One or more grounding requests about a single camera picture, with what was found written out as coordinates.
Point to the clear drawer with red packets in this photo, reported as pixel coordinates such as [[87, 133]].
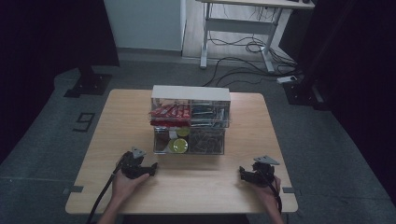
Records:
[[190, 113]]

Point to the white power strip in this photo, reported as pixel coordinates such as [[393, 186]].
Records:
[[287, 79]]

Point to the pile of brown grey packets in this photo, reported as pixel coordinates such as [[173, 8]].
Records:
[[206, 140]]

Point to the clear plastic drawer organizer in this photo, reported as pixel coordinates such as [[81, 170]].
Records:
[[190, 92]]

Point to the person's right hand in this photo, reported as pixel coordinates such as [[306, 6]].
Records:
[[269, 194]]

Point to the black stand base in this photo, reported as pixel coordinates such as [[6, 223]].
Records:
[[88, 84]]

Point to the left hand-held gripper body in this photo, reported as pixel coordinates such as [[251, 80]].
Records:
[[132, 166]]

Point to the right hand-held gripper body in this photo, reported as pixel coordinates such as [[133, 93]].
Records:
[[264, 174]]

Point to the yellow lid cup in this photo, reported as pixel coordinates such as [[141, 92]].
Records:
[[178, 145], [183, 132]]

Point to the person's left hand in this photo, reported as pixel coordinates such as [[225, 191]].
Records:
[[124, 188]]

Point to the row of dark packets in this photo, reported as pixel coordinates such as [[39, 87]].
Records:
[[207, 114]]

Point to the black metal stand foot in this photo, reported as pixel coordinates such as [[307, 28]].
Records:
[[303, 95]]

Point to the row of red packets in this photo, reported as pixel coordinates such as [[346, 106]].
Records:
[[170, 112]]

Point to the white cabinet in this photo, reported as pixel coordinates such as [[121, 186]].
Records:
[[146, 23]]

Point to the clear drawer with yellow cups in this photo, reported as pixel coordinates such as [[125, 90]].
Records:
[[188, 141]]

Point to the black curtain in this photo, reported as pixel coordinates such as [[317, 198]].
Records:
[[358, 77], [46, 46]]

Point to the white frame desk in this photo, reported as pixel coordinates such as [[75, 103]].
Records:
[[238, 25]]

